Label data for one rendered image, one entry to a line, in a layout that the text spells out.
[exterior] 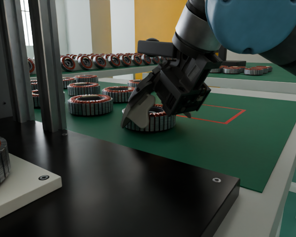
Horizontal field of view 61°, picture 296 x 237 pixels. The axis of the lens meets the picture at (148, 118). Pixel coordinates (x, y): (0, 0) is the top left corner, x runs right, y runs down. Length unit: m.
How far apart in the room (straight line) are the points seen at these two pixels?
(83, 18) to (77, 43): 0.41
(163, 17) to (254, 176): 3.63
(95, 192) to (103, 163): 0.07
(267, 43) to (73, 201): 0.23
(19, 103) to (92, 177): 0.28
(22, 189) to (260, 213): 0.23
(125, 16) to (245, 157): 6.45
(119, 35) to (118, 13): 0.52
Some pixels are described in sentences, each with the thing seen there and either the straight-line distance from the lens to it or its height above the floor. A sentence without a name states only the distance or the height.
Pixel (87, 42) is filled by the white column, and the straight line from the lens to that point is 4.20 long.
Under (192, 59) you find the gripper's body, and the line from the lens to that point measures 0.39.
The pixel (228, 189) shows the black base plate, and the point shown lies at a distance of 0.27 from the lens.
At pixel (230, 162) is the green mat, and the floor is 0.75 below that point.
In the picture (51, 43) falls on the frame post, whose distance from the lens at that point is 0.45.
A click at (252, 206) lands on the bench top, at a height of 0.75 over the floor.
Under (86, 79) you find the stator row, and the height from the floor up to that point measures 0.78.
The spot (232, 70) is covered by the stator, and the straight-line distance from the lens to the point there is 1.72.
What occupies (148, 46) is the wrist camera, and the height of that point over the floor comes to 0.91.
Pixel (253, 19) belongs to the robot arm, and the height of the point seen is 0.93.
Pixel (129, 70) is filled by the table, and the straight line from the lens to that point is 2.19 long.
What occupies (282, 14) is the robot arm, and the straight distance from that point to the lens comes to 0.25.
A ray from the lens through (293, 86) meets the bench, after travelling 1.41.
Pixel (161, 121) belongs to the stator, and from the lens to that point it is 0.48.
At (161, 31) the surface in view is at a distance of 3.90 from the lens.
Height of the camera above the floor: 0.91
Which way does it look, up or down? 16 degrees down
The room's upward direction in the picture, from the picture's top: straight up
